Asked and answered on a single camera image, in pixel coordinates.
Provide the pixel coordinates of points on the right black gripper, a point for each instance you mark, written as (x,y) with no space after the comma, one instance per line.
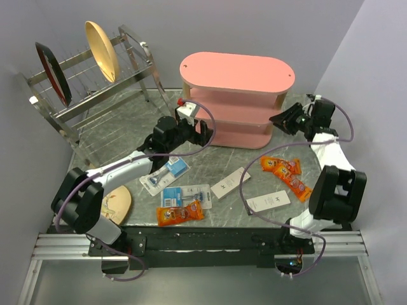
(284,119)

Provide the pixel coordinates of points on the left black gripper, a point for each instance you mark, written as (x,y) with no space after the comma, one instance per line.
(202,139)

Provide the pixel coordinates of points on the pink three-tier shelf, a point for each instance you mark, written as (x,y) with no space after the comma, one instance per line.
(239,94)

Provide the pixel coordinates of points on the blue razor blister pack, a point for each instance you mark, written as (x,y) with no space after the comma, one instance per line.
(155,182)
(184,195)

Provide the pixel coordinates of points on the white razor box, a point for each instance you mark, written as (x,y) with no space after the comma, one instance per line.
(227,184)
(268,201)

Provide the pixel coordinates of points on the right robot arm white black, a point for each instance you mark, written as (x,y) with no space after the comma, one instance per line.
(338,192)

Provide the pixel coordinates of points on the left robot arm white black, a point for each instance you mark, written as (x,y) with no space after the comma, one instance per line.
(79,199)

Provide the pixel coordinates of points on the orange razor bag right upper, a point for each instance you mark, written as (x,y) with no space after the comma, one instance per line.
(270,164)

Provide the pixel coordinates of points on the orange razor bag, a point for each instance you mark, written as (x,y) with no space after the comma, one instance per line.
(270,164)
(301,191)
(169,216)

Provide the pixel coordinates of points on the orange razor bag right lower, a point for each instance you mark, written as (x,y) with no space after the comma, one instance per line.
(301,191)

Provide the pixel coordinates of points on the orange razor bag front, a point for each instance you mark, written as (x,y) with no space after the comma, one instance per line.
(169,216)

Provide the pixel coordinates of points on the bird painted wooden plate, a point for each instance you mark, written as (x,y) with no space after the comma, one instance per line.
(116,205)

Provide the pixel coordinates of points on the yellow wooden plate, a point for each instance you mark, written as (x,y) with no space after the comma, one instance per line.
(103,51)

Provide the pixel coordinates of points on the metal dish rack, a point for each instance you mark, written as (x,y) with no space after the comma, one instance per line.
(93,123)

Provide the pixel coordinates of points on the black red plate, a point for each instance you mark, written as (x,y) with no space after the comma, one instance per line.
(54,73)

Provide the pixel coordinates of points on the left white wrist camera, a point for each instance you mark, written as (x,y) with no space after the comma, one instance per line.
(187,110)

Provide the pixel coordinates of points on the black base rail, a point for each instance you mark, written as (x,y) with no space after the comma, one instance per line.
(177,246)

